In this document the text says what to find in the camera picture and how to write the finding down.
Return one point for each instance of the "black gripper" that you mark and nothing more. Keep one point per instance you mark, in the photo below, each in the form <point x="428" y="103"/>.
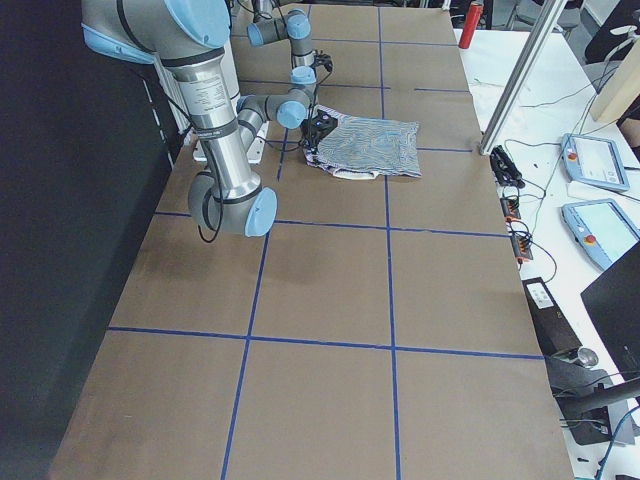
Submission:
<point x="324" y="61"/>
<point x="308" y="136"/>

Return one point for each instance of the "blue white striped polo shirt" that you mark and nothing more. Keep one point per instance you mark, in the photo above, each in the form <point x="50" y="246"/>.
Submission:
<point x="363" y="148"/>

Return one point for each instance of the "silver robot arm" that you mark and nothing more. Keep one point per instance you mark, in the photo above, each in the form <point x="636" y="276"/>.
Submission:
<point x="270" y="25"/>
<point x="189" y="38"/>

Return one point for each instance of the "red cylinder tube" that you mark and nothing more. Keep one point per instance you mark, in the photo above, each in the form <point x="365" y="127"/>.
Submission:
<point x="472" y="19"/>

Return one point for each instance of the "clear plastic bag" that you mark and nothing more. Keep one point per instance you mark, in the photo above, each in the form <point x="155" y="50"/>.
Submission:
<point x="486" y="97"/>

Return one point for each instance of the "brown paper table cover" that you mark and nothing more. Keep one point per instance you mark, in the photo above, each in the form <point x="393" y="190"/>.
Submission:
<point x="380" y="330"/>

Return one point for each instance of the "black folded tripod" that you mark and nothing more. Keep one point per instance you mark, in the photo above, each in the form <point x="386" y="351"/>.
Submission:
<point x="504" y="169"/>

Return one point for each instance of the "orange black usb hub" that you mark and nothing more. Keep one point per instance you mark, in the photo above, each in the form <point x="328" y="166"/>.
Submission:
<point x="521" y="244"/>
<point x="510" y="208"/>

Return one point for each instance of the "far blue teach pendant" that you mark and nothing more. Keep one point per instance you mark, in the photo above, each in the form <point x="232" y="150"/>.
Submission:
<point x="594" y="161"/>

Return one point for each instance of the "blue teach pendant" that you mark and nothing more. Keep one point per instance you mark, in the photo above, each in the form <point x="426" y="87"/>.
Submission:
<point x="602" y="229"/>
<point x="594" y="161"/>

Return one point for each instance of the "wooden board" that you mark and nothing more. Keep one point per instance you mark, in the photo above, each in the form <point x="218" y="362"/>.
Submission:
<point x="623" y="87"/>

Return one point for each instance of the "near blue teach pendant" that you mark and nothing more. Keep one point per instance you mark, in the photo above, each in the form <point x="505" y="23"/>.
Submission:
<point x="602" y="229"/>

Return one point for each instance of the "long black box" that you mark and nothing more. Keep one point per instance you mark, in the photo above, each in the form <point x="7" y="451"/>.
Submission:
<point x="553" y="331"/>

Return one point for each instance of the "black monitor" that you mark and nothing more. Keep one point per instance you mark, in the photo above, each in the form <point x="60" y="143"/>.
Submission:
<point x="612" y="303"/>

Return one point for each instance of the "black monitor stand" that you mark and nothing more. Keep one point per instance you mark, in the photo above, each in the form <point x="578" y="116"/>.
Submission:
<point x="591" y="404"/>

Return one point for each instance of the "aluminium frame post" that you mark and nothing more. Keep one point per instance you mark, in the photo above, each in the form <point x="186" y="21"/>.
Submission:
<point x="542" y="28"/>

